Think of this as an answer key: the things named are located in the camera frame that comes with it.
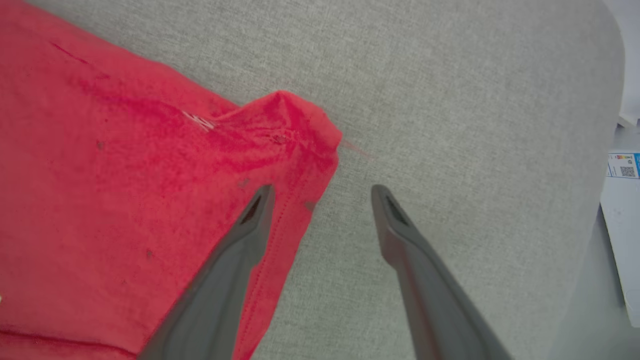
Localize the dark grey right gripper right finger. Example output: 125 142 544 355
371 184 512 360

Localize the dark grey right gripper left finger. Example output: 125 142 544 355
137 184 276 360

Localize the red and white garment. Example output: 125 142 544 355
0 0 373 360

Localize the white washing machine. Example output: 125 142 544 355
599 125 640 329

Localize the blue energy label sticker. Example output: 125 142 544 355
606 152 640 179

